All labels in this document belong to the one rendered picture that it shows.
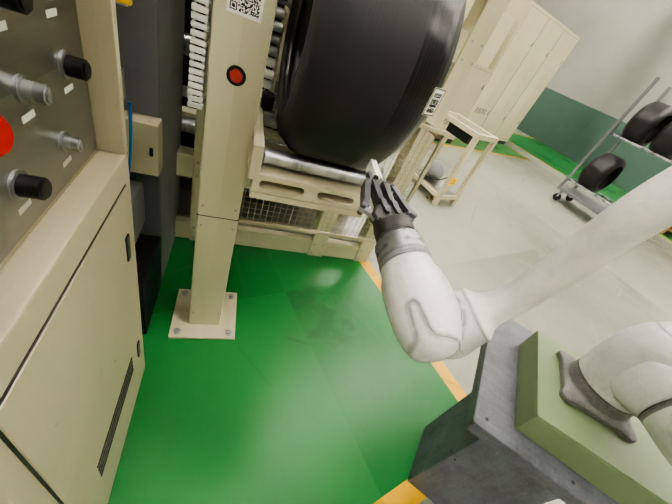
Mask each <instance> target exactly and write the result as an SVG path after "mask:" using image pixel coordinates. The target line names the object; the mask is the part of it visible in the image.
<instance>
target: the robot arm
mask: <svg viewBox="0 0 672 504"><path fill-rule="evenodd" d="M366 173H367V174H366V178H365V180H364V182H363V184H362V186H361V191H360V206H359V208H358V210H357V214H358V215H362V214H363V213H364V214H365V215H367V216H368V217H369V220H370V222H371V223H372V224H373V232H374V237H375V240H376V245H375V254H376V258H377V261H378V265H379V271H380V273H381V277H382V284H381V289H382V295H383V300H384V304H385V308H386V312H387V315H388V319H389V322H390V324H391V327H392V330H393V332H394V334H395V336H396V338H397V340H398V342H399V343H400V345H401V347H402V348H403V350H404V351H405V352H406V353H407V355H408V356H409V357H410V358H411V359H413V360H415V361H418V362H425V363H429V362H437V361H441V360H444V359H449V360H455V359H460V358H463V357H465V356H467V355H469V354H470V353H471V352H473V351H474V350H475V349H477V348H478V347H480V346H481V345H483V344H484V343H486V342H488V341H490V340H491V338H492V335H493V333H494V331H495V329H496V328H497V327H498V326H499V325H501V324H502V323H504V322H506V321H508V320H510V319H512V318H514V317H516V316H518V315H520V314H522V313H524V312H526V311H528V310H530V309H531V308H533V307H535V306H537V305H539V304H540V303H542V302H544V301H546V300H547V299H549V298H551V297H552V296H554V295H556V294H557V293H559V292H561V291H562V290H564V289H566V288H567V287H569V286H571V285H572V284H574V283H576V282H577V281H579V280H581V279H582V278H584V277H586V276H587V275H589V274H591V273H592V272H594V271H596V270H597V269H599V268H601V267H602V266H604V265H606V264H607V263H609V262H611V261H612V260H614V259H616V258H617V257H619V256H621V255H622V254H624V253H626V252H627V251H629V250H631V249H632V248H634V247H636V246H637V245H639V244H641V243H642V242H644V241H646V240H648V239H649V238H651V237H653V236H655V235H656V234H658V233H660V232H662V231H664V230H666V229H668V228H669V227H671V226H672V166H671V167H669V168H667V169H666V170H664V171H662V172H660V173H659V174H657V175H655V176H654V177H652V178H651V179H649V180H647V181H646V182H644V183H642V184H641V185H639V186H638V187H636V188H635V189H633V190H632V191H630V192H629V193H627V194H626V195H624V196H623V197H621V198H620V199H619V200H617V201H616V202H614V203H613V204H612V205H610V206H609V207H607V208H606V209H605V210H603V211H602V212H601V213H599V214H598V215H597V216H596V217H594V218H593V219H592V220H590V221H589V222H588V223H587V224H585V225H584V226H583V227H582V228H580V229H579V230H578V231H577V232H575V233H574V234H573V235H571V236H570V237H569V238H568V239H566V240H565V241H564V242H563V243H561V244H560V245H559V246H558V247H556V248H555V249H554V250H552V251H551V252H550V253H549V254H547V255H546V256H545V257H544V258H542V259H541V260H540V261H539V262H537V263H536V264H535V265H533V266H532V267H531V268H530V269H528V270H527V271H526V272H524V273H523V274H522V275H520V276H519V277H517V278H516V279H514V280H513V281H511V282H509V283H507V284H505V285H503V286H501V287H498V288H496V289H493V290H490V291H486V292H474V291H471V290H468V289H466V288H463V289H455V290H452V287H451V285H450V283H449V281H448V280H447V278H446V277H445V275H444V274H443V273H442V271H441V270H440V268H439V267H438V266H437V265H436V264H435V263H434V261H433V259H432V257H431V254H430V252H429V250H428V248H427V246H426V243H425V241H424V239H423V236H422V235H421V233H420V232H418V230H415V227H414V225H413V223H412V222H413V221H414V220H415V218H416V217H417V216H418V215H417V213H416V212H415V211H413V210H412V209H411V208H410V206H409V205H408V203H407V202H406V200H405V199H404V197H403V196H402V194H401V193H400V191H399V190H398V188H397V187H396V185H395V184H391V185H390V184H388V182H387V181H386V180H385V178H384V175H383V174H382V173H381V172H380V169H379V166H378V164H377V161H376V160H373V159H370V161H369V163H368V165H367V167H366ZM392 192H394V193H393V194H392ZM370 197H371V200H372V203H373V206H374V208H373V211H372V210H371V203H369V202H370ZM556 355H557V358H558V360H559V369H560V382H561V389H560V391H559V395H560V397H561V399H562V400H563V401H564V402H565V403H567V404H569V405H572V406H574V407H576V408H578V409H579V410H581V411H583V412H584V413H586V414H587V415H589V416H590V417H592V418H593V419H595V420H597V421H598V422H600V423H601V424H603V425H604V426H606V427H607V428H609V429H611V430H612V431H614V432H615V433H617V434H618V435H619V436H620V437H621V438H623V439H624V440H625V441H626V442H628V443H630V444H632V443H635V442H637V440H638V439H637V436H636V434H635V432H634V430H633V427H632V424H631V420H630V418H631V417H633V416H635V417H636V418H638V419H639V420H640V421H641V423H642V424H643V426H644V427H645V429H646V430H647V432H648V434H649V435H650V437H651V438H652V440H653V441H654V443H655V444H656V446H657V447H658V449H659V450H660V452H661V453H662V454H663V456H664V457H665V459H666V460H667V461H668V463H669V464H670V465H671V467H672V321H659V322H645V323H641V324H637V325H634V326H631V327H628V328H626V329H623V330H621V331H619V332H617V333H615V334H613V335H612V336H610V337H608V338H607V339H605V340H603V341H602V342H601V343H599V344H598V345H596V346H595V347H594V348H592V349H591V350H590V351H589V352H588V353H587V354H585V355H584V356H583V357H581V358H579V359H575V358H574V357H572V356H571V355H569V354H568V353H567V352H565V351H563V350H559V351H558V352H557V353H556Z"/></svg>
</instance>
